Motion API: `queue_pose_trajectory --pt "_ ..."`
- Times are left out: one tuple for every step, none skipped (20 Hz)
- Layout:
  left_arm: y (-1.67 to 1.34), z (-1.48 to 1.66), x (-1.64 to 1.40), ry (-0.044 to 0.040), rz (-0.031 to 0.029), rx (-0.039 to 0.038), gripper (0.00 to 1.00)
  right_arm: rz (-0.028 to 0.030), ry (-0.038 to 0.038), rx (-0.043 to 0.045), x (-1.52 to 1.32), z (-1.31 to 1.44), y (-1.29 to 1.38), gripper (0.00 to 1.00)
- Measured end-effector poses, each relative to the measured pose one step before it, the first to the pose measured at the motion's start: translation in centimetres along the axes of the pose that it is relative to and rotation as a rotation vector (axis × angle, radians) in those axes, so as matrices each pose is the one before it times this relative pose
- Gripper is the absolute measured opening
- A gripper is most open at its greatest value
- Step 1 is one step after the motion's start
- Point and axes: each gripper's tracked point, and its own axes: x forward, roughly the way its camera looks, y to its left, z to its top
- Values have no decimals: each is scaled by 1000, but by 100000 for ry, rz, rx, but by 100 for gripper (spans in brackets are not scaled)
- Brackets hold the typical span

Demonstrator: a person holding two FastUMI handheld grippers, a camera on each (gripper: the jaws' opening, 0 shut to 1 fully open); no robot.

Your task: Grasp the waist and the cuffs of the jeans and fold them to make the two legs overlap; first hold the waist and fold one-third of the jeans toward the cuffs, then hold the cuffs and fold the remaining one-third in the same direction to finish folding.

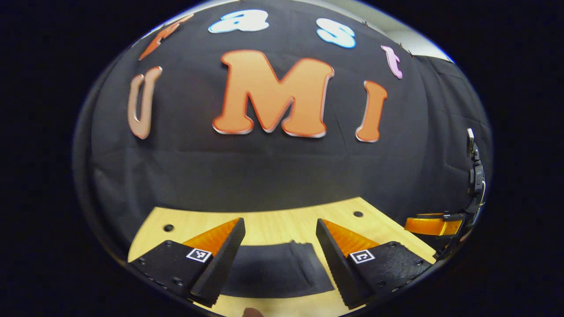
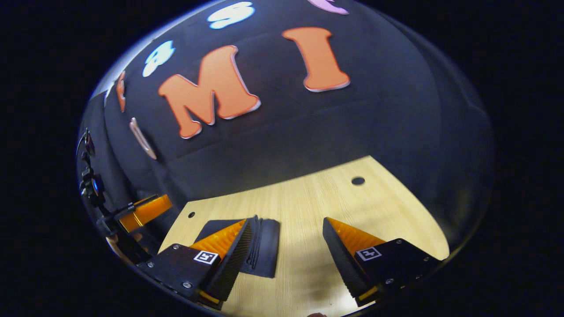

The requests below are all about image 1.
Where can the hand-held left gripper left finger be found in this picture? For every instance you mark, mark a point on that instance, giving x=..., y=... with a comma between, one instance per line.
x=224, y=264

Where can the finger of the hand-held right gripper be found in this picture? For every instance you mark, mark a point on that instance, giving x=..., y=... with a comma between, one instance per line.
x=429, y=225

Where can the dark jeans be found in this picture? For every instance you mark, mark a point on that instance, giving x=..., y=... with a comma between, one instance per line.
x=273, y=270

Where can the black backdrop cloth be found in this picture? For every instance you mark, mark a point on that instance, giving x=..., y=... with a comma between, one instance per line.
x=264, y=167

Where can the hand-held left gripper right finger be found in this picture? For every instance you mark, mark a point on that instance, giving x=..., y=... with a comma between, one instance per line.
x=337, y=264

